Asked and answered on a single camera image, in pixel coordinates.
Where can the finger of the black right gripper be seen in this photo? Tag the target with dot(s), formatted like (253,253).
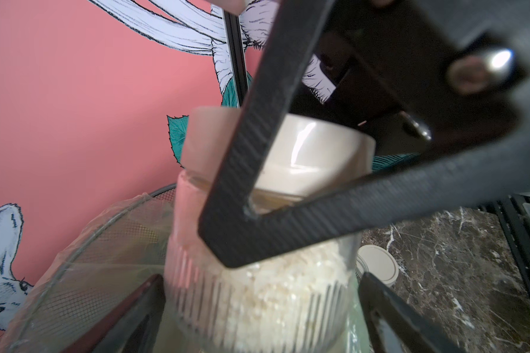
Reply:
(426,184)

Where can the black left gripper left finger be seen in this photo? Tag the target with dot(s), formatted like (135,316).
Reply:
(132,326)

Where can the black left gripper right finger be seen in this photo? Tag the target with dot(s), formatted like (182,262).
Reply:
(393,325)

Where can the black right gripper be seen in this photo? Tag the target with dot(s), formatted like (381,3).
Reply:
(416,75)

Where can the white bin with green bag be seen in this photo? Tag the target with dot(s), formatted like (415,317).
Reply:
(114,254)

